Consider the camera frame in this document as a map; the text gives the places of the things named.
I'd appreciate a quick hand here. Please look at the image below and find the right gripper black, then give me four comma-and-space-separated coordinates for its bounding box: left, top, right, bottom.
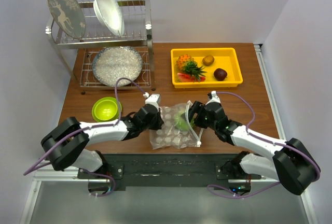
181, 101, 217, 131

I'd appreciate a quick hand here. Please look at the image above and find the clear zip top bag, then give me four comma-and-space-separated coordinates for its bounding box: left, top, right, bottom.
149, 101, 203, 149

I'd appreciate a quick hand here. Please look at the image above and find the fake watermelon slice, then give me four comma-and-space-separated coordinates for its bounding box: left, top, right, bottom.
177, 73, 206, 82

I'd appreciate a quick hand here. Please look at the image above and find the fake purple plum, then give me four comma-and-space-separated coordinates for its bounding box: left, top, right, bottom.
213, 68, 228, 81

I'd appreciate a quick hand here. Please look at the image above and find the fake orange pineapple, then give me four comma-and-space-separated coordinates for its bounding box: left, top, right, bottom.
176, 54, 206, 77

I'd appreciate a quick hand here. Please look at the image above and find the fake brown kiwi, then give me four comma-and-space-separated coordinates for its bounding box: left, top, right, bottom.
202, 55, 215, 66

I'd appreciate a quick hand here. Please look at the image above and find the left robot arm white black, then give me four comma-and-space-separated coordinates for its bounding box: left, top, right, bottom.
41, 104, 164, 178

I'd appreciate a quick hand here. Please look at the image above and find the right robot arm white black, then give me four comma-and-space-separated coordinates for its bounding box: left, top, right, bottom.
182, 100, 321, 195

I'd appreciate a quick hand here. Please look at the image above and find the yellow plastic tray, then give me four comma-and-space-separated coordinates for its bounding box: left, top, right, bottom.
171, 48, 243, 89

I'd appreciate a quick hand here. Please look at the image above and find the green plastic bowl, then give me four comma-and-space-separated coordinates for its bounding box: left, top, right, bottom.
91, 96, 122, 122

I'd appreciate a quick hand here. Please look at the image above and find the speckled glass plate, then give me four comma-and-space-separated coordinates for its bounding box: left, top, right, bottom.
92, 46, 143, 87

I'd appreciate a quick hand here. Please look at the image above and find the metal dish rack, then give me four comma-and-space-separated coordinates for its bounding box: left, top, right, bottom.
45, 0, 156, 94

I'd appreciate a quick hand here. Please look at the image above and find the white deep plate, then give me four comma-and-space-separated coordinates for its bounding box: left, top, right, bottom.
93, 0, 125, 36

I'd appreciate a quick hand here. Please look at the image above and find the grey deer pattern plate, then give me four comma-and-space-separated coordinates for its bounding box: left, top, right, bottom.
47, 0, 86, 39

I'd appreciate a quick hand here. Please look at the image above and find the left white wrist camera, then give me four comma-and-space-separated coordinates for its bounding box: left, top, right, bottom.
143, 92, 161, 110

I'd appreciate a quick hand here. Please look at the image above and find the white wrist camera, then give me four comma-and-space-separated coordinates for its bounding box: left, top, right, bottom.
206, 91, 221, 105
143, 92, 161, 110

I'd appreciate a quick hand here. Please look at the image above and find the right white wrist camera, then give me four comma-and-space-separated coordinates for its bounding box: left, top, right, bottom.
206, 91, 221, 105

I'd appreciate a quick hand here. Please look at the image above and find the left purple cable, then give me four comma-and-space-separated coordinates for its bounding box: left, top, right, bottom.
23, 77, 150, 176

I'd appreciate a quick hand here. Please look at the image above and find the purple cable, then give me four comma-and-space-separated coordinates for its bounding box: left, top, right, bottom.
23, 77, 150, 176
206, 91, 322, 198

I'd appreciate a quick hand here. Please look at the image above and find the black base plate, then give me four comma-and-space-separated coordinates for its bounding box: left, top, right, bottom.
77, 152, 261, 191

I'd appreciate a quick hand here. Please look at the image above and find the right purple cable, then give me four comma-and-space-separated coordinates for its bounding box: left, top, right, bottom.
206, 91, 322, 198

